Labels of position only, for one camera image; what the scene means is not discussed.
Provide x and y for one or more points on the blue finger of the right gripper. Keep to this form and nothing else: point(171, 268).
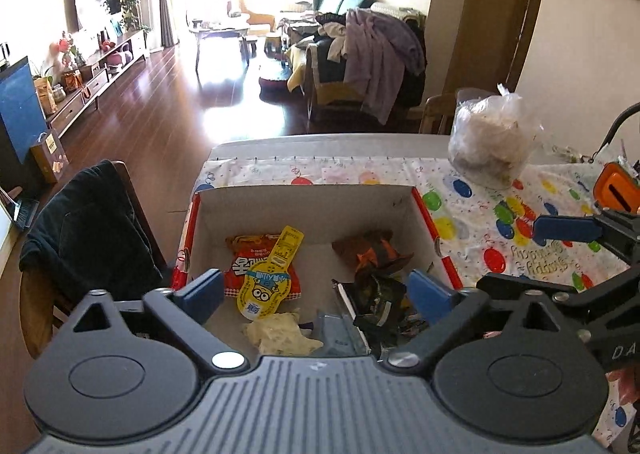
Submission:
point(571, 229)

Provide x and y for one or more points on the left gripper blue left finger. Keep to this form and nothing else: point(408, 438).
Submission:
point(181, 314)

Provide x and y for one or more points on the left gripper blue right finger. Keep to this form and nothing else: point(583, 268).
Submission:
point(450, 315)

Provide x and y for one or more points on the black snack packet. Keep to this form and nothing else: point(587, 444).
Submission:
point(383, 312)

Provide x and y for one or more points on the yellow minion jelly pouch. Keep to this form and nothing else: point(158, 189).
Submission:
point(267, 284)

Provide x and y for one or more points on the dark orange snack packet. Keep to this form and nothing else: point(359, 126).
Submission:
point(371, 253)

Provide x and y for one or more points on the black white striped packet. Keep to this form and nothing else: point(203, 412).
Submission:
point(350, 313)

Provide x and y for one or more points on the pale snack bag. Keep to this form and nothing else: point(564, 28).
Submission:
point(278, 334)

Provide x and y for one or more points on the white grey snack bar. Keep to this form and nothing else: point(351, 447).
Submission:
point(340, 338)

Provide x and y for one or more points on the colourful dotted tablecloth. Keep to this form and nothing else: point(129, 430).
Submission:
point(481, 230)

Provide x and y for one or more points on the red cardboard box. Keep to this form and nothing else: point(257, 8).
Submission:
point(323, 213)

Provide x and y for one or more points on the clear plastic tub with bag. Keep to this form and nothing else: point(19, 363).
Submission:
point(493, 136)

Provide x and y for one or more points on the black jacket on chair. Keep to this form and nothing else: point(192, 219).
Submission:
point(89, 237)

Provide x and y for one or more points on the grey desk lamp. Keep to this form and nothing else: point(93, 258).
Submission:
point(634, 109)

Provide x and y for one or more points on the sofa with clothes pile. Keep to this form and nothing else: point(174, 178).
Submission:
point(358, 56)

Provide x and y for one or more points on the blue black cabinet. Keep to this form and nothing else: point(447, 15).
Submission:
point(22, 122)

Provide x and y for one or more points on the long tv cabinet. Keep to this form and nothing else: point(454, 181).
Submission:
point(101, 71)

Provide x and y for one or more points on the coffee table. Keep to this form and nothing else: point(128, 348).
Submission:
point(228, 27)

